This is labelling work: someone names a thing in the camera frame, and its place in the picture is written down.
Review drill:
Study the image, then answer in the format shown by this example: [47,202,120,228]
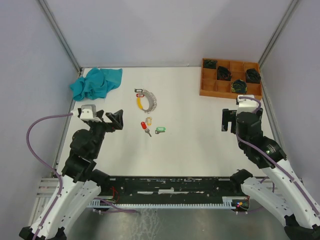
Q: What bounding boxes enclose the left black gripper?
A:
[87,109,124,157]

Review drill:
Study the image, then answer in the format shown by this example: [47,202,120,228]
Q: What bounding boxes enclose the green key tag with key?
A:
[155,126,166,134]

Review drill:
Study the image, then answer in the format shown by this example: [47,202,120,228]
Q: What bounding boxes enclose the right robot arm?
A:
[221,109,320,240]

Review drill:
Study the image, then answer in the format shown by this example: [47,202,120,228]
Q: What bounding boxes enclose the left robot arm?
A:
[19,104,124,240]

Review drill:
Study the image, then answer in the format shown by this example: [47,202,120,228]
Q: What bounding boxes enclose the red key tag with key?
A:
[140,121,152,137]

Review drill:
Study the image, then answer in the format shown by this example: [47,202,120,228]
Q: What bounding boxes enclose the black key tag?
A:
[134,88,143,93]

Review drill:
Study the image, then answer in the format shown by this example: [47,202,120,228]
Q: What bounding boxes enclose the dark rolled sock blue-yellow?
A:
[231,79,248,94]

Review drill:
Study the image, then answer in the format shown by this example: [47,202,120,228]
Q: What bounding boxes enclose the wooden compartment tray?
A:
[199,58,263,100]

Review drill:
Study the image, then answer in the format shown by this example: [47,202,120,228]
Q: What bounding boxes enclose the teal cloth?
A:
[69,67,123,102]

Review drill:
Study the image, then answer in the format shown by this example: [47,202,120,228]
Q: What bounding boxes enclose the dark rolled sock right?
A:
[245,68,261,84]

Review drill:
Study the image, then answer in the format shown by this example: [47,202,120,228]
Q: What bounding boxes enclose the dark rolled sock top-left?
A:
[203,58,218,69]

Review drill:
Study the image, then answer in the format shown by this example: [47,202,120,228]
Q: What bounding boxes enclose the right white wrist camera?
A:
[236,95,259,114]

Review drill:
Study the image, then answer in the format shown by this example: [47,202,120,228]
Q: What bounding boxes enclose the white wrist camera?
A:
[236,95,259,114]
[70,104,97,121]

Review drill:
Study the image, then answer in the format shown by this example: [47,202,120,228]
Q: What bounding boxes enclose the yellow key tag with ring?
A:
[145,117,152,126]

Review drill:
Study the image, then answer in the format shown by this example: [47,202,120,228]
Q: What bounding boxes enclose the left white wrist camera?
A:
[70,104,97,121]

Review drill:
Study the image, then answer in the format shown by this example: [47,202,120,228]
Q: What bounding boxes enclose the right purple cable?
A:
[235,96,320,216]

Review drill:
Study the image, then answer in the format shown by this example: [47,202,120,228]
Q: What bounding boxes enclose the purple cable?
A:
[235,96,320,216]
[26,113,76,240]

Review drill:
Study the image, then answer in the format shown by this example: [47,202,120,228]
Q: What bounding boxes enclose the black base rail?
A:
[100,176,247,204]

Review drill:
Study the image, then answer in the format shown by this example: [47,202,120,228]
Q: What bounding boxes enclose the white cable duct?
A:
[86,196,248,210]

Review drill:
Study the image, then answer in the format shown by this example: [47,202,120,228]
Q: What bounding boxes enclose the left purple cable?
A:
[26,113,76,240]

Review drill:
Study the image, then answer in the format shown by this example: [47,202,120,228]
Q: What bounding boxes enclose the right aluminium corner post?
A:
[258,0,301,68]

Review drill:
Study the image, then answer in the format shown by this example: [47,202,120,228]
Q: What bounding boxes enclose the aluminium corner post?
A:
[36,0,82,74]
[258,0,301,68]

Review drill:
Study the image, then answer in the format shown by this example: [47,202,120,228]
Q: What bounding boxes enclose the left aluminium corner post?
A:
[36,0,82,74]

